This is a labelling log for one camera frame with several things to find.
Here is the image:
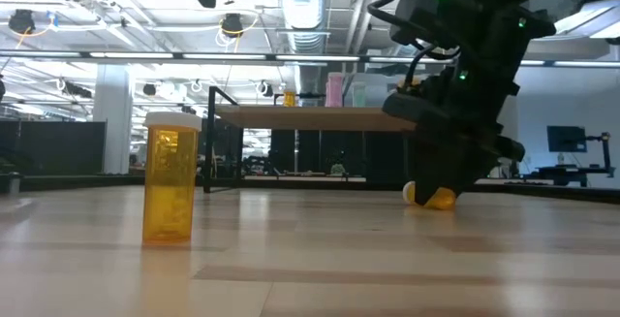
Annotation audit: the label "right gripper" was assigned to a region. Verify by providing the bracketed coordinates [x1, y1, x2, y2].
[381, 87, 528, 208]

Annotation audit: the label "green medicine bottle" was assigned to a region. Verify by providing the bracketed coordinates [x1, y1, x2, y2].
[351, 80, 368, 109]

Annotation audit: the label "pink medicine bottle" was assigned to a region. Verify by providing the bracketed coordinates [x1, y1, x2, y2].
[325, 71, 346, 109]

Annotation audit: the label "wooden shelf black legs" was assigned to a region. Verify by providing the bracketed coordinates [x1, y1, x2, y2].
[202, 85, 418, 195]

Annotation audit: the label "black ceiling device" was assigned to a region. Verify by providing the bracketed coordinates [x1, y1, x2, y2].
[8, 9, 36, 36]
[221, 12, 244, 39]

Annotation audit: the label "long ceiling light strip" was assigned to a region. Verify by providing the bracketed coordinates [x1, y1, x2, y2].
[0, 49, 620, 69]

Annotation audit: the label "black desk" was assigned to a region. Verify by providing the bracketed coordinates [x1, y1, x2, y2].
[520, 131, 617, 188]

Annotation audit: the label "black computer monitor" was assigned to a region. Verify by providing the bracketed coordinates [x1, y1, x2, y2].
[545, 124, 588, 154]

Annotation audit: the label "white square column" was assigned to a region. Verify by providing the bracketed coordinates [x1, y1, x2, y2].
[93, 63, 133, 175]

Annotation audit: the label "silver ventilation duct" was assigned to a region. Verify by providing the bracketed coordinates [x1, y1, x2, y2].
[276, 0, 326, 96]

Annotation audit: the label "black partition wall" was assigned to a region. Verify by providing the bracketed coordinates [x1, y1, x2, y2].
[0, 119, 109, 178]

